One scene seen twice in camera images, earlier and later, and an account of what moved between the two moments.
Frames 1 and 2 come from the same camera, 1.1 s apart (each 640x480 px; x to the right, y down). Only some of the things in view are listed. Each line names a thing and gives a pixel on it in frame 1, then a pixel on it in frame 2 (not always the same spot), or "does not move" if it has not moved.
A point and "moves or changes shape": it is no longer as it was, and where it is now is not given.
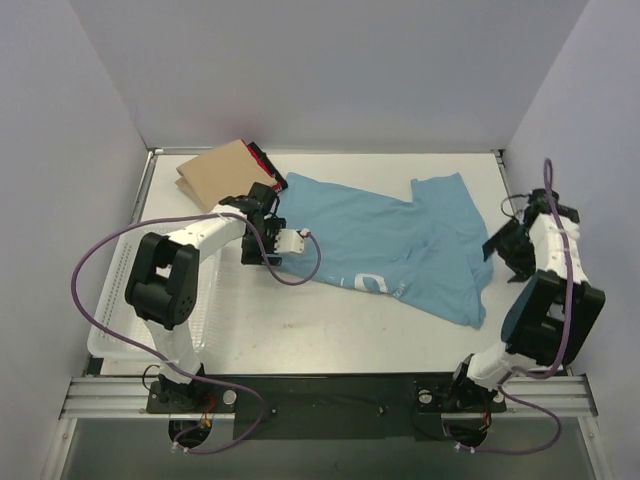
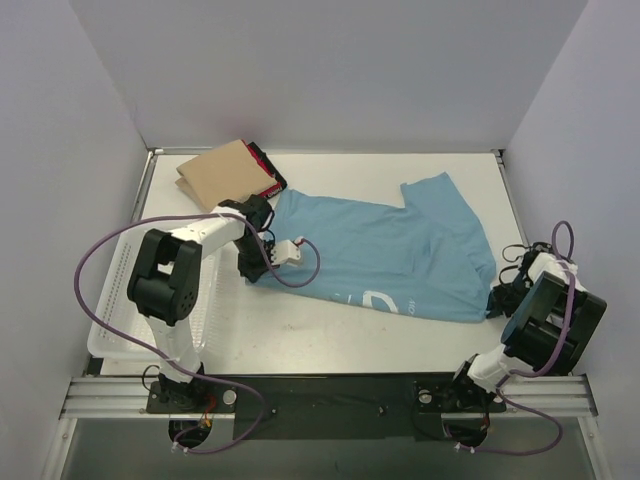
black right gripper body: [513, 246] to [501, 298]
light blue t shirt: [428, 253] moves or changes shape
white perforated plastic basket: [115, 310] does not move
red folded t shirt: [277, 186] does not move
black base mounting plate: [324, 407] does not move
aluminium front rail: [111, 398] does not move
